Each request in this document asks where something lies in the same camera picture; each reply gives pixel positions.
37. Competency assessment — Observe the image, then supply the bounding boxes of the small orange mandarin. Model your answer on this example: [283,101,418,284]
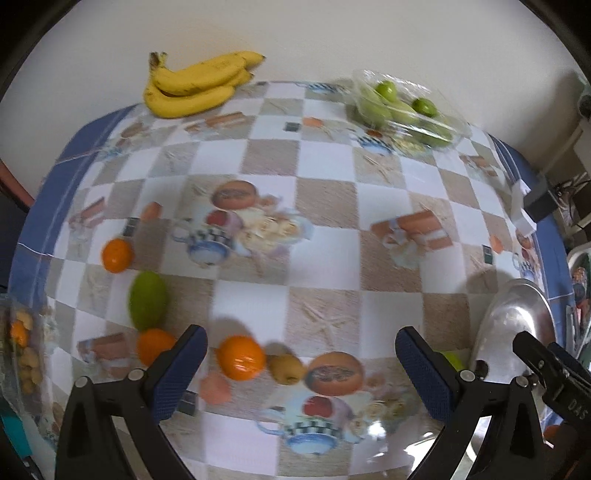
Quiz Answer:
[101,238,134,274]

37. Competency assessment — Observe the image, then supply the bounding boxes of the brown longan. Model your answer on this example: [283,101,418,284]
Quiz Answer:
[269,354,307,385]

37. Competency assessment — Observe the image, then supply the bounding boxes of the clear box of green fruits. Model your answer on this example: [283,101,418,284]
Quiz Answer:
[352,69,471,157]

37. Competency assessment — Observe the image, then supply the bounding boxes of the silver metal bowl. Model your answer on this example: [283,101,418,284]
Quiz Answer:
[468,277,559,462]

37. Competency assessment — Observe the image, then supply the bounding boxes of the black charger on white dock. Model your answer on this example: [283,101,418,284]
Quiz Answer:
[510,176,558,236]

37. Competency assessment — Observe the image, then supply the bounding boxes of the checkered patterned tablecloth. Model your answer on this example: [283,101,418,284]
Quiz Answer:
[9,82,573,479]

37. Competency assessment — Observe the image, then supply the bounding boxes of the yellow banana bunch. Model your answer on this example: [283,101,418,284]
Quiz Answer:
[143,51,266,119]

